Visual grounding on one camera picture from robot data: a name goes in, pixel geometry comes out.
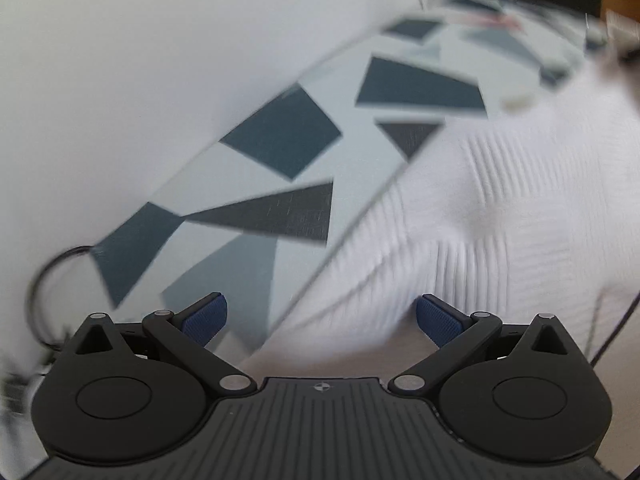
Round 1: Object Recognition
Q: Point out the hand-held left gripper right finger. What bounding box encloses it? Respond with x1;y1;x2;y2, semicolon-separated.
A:
387;294;576;397

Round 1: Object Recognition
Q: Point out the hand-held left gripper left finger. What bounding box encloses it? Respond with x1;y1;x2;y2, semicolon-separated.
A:
67;292;256;396

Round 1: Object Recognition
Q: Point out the white textured sweater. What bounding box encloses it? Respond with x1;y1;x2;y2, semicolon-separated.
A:
242;55;640;381

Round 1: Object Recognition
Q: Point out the geometric patterned tablecloth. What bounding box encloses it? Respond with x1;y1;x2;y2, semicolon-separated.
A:
50;0;608;361

